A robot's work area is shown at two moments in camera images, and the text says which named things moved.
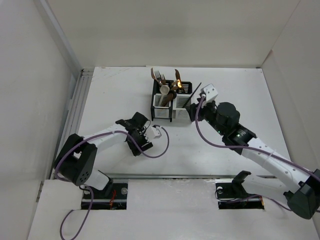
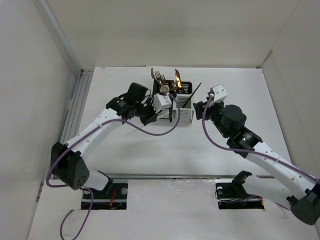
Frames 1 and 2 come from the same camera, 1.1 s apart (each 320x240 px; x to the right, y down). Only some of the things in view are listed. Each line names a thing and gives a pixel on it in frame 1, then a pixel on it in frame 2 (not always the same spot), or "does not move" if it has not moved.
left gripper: (144, 144) -> (152, 117)
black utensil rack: (162, 100) does not move
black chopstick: (191, 96) does not move
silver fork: (157, 75) does not move
